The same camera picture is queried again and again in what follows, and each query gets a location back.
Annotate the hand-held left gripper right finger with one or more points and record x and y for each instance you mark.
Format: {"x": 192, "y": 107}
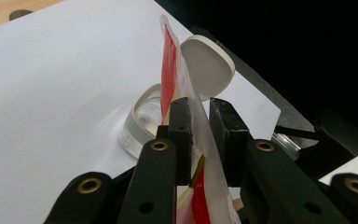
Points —
{"x": 230, "y": 140}

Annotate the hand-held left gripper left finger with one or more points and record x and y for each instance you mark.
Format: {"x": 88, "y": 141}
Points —
{"x": 180, "y": 140}

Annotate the red and white pouch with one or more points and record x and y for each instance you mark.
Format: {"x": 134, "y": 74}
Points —
{"x": 169, "y": 68}

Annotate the clear jug with white lid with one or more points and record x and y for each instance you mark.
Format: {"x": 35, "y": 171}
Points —
{"x": 208, "y": 62}

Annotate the white paper sheet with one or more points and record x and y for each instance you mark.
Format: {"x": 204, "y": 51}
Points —
{"x": 59, "y": 93}

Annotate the dark round table grommet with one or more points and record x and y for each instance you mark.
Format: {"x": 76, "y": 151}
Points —
{"x": 20, "y": 14}

